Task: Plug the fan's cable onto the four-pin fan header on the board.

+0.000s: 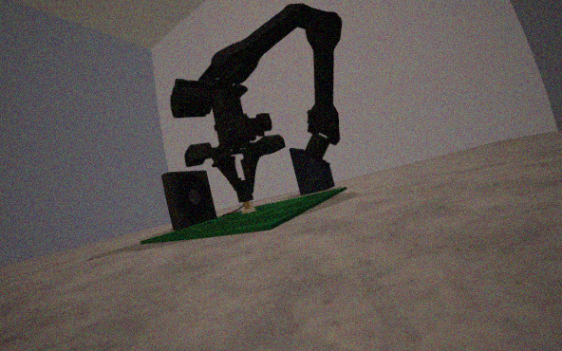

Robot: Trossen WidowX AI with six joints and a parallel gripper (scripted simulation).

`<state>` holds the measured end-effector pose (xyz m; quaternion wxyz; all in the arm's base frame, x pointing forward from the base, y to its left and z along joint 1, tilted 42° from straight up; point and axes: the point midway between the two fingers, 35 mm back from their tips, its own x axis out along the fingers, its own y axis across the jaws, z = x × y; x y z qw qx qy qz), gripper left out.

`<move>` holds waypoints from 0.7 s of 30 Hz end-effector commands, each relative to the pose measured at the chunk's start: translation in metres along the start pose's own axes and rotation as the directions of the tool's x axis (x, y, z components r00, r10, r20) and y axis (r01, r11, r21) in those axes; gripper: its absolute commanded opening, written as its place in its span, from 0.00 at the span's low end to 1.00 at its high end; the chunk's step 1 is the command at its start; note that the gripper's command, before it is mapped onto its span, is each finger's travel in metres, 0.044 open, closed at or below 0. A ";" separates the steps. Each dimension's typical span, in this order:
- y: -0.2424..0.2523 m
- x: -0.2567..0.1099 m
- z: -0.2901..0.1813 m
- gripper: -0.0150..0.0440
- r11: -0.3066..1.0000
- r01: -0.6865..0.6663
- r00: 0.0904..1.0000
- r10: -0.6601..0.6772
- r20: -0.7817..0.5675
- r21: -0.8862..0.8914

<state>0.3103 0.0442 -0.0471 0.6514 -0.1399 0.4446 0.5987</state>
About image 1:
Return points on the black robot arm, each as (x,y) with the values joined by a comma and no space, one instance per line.
(236,62)

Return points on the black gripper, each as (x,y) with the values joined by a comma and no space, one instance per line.
(223,161)

